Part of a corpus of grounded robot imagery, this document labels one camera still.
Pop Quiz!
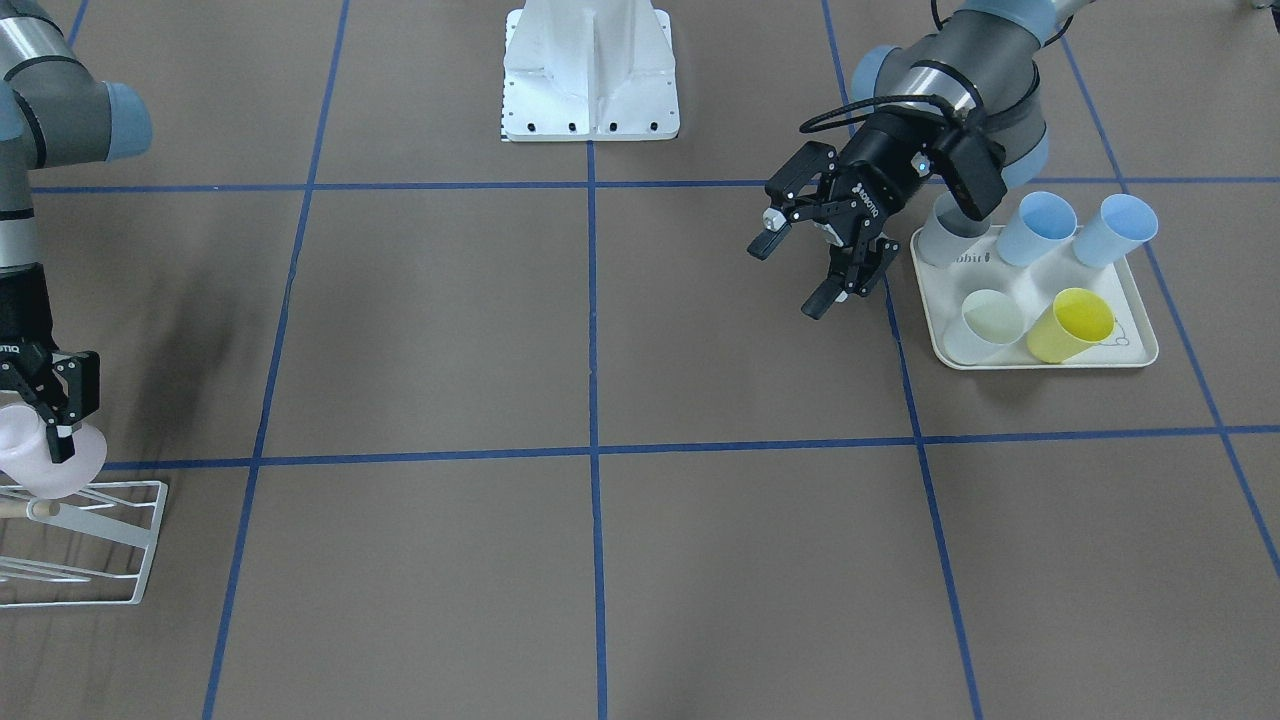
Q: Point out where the grey plastic cup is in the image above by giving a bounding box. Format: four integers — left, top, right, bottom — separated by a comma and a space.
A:
914, 191, 991, 266

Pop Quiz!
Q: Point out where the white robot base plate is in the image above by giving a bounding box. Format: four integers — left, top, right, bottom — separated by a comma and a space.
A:
500, 1, 681, 143

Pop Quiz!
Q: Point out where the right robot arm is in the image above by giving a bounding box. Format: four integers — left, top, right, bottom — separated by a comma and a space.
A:
1, 1, 154, 465

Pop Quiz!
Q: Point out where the pale green plastic cup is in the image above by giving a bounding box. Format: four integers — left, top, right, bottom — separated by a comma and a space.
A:
942, 290, 1025, 366

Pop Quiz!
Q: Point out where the light blue plastic cup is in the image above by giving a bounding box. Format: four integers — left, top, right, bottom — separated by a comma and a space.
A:
996, 191, 1076, 268

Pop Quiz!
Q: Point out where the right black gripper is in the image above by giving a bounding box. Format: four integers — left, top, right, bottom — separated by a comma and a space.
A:
1, 270, 101, 464

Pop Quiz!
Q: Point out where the yellow plastic cup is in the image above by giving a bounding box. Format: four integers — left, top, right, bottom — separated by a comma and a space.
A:
1025, 287, 1115, 364

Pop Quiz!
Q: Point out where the cream plastic tray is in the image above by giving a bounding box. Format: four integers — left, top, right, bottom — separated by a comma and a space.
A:
911, 225, 1158, 372

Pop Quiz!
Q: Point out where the pink plastic cup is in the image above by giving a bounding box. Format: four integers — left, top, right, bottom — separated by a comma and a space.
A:
1, 404, 108, 500

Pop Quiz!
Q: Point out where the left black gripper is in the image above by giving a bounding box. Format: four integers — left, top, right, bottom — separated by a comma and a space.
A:
748, 111, 1009, 320

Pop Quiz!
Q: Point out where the white wire cup rack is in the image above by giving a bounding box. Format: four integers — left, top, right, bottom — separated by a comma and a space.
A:
1, 480, 169, 610

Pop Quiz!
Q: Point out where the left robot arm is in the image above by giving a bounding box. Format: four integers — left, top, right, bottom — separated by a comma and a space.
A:
748, 1, 1082, 319

